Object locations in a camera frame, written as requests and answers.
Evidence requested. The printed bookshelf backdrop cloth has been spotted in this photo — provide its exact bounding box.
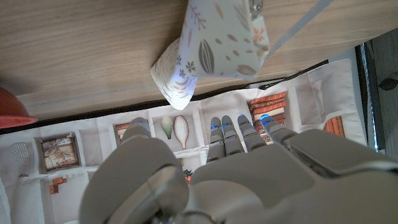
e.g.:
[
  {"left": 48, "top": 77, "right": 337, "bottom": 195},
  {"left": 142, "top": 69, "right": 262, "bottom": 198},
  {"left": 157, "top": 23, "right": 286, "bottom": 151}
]
[{"left": 0, "top": 58, "right": 368, "bottom": 224}]

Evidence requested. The black cable under backdrop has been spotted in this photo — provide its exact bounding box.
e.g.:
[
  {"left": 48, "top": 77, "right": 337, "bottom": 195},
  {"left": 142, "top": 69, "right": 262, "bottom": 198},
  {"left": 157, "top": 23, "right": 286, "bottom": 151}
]
[{"left": 257, "top": 60, "right": 330, "bottom": 91}]

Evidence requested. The white leaf print pen bag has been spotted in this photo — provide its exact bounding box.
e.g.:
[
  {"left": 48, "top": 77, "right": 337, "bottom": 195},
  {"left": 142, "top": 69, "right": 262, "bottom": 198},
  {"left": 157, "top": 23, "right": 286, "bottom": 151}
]
[{"left": 150, "top": 0, "right": 271, "bottom": 111}]

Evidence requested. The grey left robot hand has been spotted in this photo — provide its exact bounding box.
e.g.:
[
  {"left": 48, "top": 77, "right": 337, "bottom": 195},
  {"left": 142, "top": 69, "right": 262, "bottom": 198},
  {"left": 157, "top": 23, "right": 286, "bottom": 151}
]
[{"left": 78, "top": 114, "right": 398, "bottom": 224}]

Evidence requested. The dark wooden door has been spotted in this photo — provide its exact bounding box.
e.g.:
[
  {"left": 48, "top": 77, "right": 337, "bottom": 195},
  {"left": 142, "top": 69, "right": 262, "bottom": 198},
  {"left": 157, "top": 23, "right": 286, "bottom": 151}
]
[{"left": 362, "top": 27, "right": 398, "bottom": 154}]

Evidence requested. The red bowl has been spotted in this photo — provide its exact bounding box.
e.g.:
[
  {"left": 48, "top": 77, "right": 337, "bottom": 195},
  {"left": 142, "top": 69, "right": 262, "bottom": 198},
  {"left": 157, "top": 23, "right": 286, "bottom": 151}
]
[{"left": 0, "top": 86, "right": 39, "bottom": 129}]

